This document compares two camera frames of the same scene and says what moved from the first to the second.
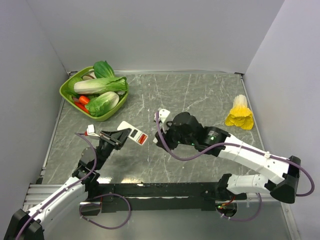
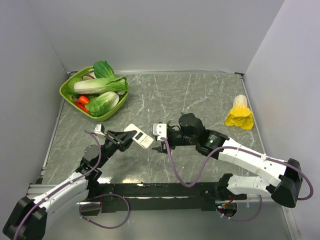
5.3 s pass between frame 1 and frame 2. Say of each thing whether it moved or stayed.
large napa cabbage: stayed
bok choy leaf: stayed
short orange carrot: stayed
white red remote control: moved
